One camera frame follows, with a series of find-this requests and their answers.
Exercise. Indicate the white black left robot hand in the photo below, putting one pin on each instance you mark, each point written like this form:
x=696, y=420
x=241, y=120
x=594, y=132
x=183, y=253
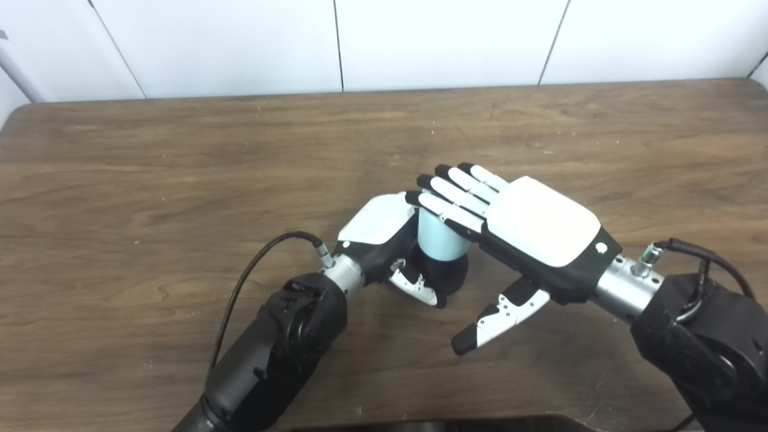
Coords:
x=378, y=225

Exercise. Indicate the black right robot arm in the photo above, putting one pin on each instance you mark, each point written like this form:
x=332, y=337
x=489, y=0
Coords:
x=702, y=342

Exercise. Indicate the black funnel-shaped nozzle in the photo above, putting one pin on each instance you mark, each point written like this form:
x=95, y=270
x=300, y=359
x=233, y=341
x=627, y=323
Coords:
x=447, y=279

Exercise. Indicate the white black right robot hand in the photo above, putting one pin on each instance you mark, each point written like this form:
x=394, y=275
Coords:
x=546, y=225

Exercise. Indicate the black robot torso edge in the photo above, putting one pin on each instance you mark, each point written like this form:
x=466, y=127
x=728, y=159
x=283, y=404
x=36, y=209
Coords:
x=444, y=424

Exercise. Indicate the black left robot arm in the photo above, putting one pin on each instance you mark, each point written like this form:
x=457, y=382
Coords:
x=276, y=348

